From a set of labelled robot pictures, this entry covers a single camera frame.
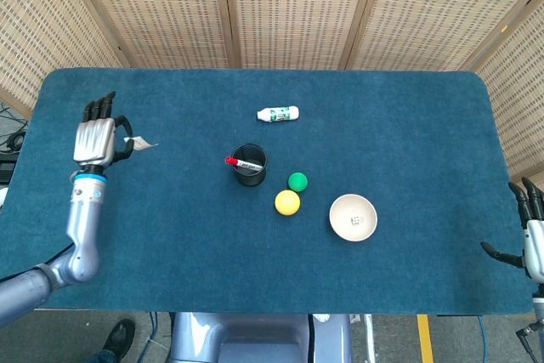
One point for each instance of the red capped marker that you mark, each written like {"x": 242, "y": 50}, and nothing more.
{"x": 242, "y": 163}

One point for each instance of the yellow ball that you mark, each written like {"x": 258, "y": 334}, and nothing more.
{"x": 287, "y": 202}

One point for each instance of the green ball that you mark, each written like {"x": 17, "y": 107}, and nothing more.
{"x": 297, "y": 181}

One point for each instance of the woven folding screen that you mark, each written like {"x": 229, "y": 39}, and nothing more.
{"x": 272, "y": 10}

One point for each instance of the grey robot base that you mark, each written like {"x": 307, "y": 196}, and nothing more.
{"x": 255, "y": 337}

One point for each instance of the blue table mat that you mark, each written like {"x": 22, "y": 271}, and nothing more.
{"x": 272, "y": 252}

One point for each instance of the white plastic bottle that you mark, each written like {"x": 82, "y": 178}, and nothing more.
{"x": 278, "y": 114}

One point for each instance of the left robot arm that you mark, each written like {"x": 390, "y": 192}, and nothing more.
{"x": 72, "y": 244}

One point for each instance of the beige bowl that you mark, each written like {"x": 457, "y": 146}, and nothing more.
{"x": 353, "y": 217}

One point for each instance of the black pen cup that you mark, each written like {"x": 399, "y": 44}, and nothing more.
{"x": 251, "y": 167}

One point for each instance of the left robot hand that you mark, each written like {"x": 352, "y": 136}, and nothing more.
{"x": 94, "y": 142}

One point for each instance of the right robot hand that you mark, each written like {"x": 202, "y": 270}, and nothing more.
{"x": 533, "y": 235}

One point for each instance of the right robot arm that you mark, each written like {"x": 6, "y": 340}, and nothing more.
{"x": 539, "y": 305}

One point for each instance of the white die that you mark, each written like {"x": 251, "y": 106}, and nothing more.
{"x": 356, "y": 220}

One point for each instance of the black shoe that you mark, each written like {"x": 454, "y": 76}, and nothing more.
{"x": 119, "y": 335}

